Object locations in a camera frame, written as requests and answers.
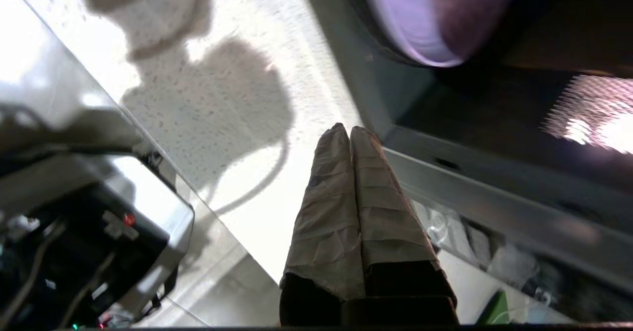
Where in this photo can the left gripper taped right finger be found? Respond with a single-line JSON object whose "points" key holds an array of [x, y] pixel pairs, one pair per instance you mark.
{"points": [[390, 222]]}

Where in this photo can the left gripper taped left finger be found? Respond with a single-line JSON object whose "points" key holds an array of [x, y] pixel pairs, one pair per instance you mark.
{"points": [[329, 222]]}

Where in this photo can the dark glass microwave door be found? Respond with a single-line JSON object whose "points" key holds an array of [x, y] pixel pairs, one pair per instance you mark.
{"points": [[494, 123]]}

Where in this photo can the purple round plate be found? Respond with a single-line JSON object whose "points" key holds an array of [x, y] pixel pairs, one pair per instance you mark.
{"points": [[425, 19]]}

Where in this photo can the silver black robot base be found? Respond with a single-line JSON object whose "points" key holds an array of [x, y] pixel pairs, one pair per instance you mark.
{"points": [[99, 232]]}

